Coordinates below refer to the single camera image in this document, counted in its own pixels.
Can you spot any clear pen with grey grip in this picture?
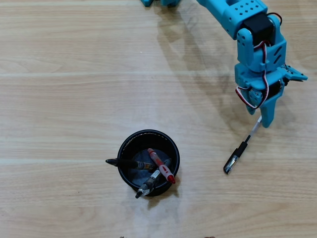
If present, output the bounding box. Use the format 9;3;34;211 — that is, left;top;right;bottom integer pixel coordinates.
135;158;172;199

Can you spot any black mesh pen holder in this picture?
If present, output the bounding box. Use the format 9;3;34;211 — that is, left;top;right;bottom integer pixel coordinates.
117;128;181;198

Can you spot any teal gripper with servo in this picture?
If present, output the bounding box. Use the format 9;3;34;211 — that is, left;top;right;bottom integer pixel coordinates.
234;63;288;129

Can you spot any clear pen with black cap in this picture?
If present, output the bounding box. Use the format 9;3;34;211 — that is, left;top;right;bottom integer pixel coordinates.
222;115;263;175

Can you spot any red white black servo cable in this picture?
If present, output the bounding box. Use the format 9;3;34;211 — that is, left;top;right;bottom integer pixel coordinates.
266;12;283;27
235;39;272;110

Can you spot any wrist camera with teal mount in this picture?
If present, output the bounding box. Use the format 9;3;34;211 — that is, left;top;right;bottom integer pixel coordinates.
282;63;309;82

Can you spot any red clear retractable pen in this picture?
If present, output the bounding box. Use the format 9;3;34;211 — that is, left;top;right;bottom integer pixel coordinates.
147;148;176;184

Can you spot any black pen with silver tip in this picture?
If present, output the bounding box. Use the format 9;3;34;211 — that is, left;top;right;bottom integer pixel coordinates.
105;158;156;172

